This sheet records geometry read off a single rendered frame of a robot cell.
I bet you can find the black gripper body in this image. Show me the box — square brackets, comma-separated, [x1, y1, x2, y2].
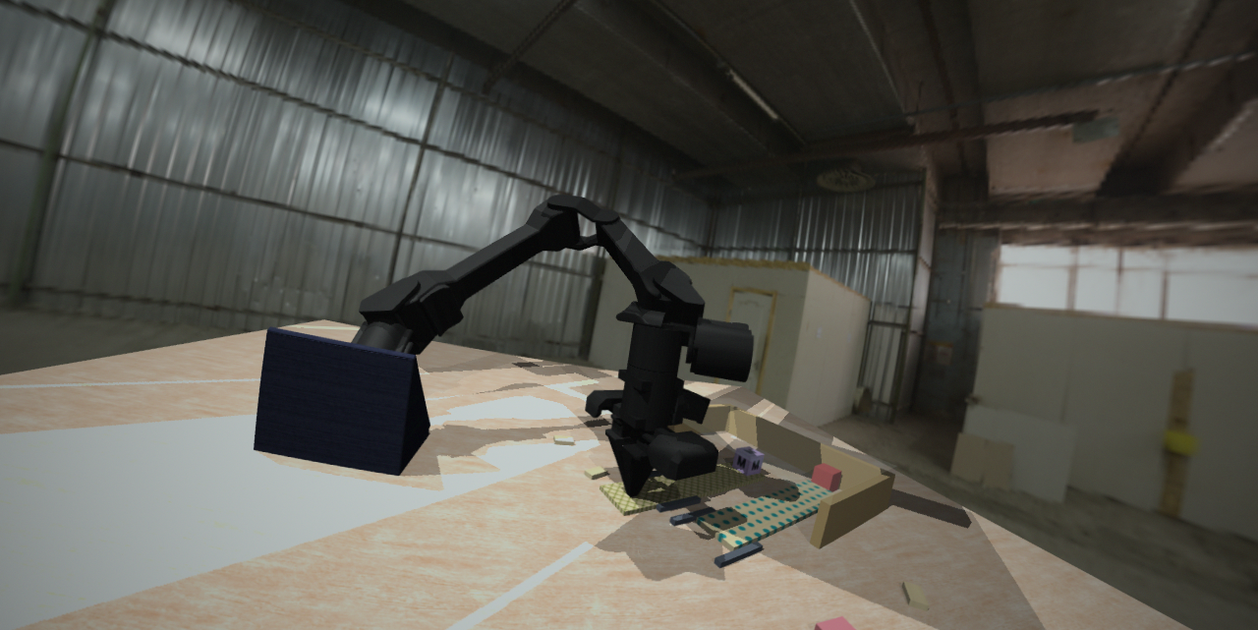
[585, 363, 718, 482]

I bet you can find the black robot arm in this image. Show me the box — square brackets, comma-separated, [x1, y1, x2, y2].
[351, 194, 754, 382]

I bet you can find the cream polka-dot strip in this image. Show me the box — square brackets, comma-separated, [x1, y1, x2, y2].
[696, 485, 821, 551]

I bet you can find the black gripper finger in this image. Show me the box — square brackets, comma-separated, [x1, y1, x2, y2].
[621, 443, 654, 495]
[605, 429, 640, 494]

